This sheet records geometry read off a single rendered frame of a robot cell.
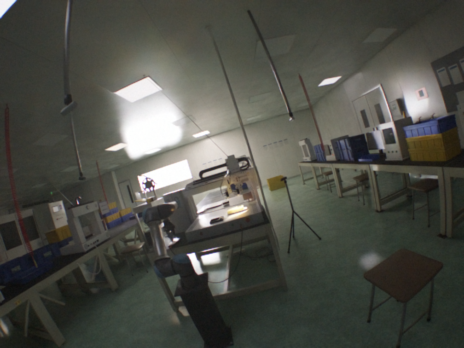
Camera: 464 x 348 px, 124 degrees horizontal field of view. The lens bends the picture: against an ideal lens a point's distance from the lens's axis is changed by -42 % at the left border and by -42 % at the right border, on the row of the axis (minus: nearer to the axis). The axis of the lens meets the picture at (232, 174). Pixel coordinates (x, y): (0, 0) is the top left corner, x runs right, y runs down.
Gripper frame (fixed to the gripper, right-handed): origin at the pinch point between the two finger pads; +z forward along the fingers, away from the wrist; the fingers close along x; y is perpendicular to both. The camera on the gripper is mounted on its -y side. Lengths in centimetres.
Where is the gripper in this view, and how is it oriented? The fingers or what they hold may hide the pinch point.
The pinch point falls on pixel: (172, 240)
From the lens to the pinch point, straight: 214.6
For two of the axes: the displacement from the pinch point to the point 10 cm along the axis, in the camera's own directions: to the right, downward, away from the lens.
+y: -1.8, -1.8, -9.7
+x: 9.5, -2.9, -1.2
